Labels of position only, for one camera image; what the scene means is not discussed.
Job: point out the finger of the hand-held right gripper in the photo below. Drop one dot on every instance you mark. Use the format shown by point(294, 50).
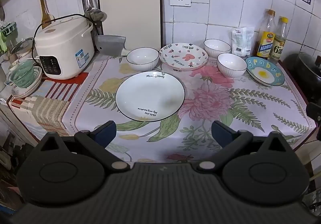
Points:
point(314, 112)

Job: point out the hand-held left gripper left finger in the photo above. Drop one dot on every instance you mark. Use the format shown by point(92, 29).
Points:
point(106, 132)

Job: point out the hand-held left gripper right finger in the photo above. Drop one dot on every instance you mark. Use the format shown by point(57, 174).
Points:
point(220, 132)

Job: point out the large white black-rimmed plate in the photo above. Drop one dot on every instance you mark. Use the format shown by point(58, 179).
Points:
point(148, 96)

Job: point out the blue fried egg plate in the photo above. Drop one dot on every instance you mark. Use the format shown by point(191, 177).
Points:
point(263, 72)

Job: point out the white ribbed bowl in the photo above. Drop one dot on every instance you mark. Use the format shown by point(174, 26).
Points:
point(232, 66)
point(141, 59)
point(217, 47)

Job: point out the pink rabbit print plate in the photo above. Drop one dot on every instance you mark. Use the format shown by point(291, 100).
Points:
point(185, 57)

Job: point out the floral tablecloth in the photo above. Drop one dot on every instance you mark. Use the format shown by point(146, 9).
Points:
point(205, 113)

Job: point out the black wok with lid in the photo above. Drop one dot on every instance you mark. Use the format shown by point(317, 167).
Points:
point(306, 66)

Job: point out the striped patchwork cloth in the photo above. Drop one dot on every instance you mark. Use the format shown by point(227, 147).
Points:
point(50, 106)

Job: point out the clear vinegar bottle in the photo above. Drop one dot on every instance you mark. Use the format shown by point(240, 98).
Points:
point(278, 48)

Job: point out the yellow label oil bottle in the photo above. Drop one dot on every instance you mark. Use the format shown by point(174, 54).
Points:
point(265, 43)

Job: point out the steel cleaver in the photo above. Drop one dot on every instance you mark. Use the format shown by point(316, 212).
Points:
point(110, 44)

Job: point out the white dish under colander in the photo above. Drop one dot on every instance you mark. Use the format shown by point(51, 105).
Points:
point(27, 89)

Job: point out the white plastic packet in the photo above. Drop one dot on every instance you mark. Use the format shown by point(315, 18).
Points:
point(242, 42)

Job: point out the white rice cooker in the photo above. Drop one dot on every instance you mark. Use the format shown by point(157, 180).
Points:
point(65, 43)

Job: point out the green plastic colander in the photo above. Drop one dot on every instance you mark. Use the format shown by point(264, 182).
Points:
point(22, 74)

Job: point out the glass pot lid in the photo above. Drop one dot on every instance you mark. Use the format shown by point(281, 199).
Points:
point(21, 47)

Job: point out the cream cutting board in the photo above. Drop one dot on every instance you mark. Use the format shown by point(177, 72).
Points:
point(130, 8)

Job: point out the wooden spatula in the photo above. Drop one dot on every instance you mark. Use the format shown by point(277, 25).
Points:
point(45, 10)

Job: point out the green hanging rack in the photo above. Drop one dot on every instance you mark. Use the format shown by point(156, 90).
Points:
point(8, 28)

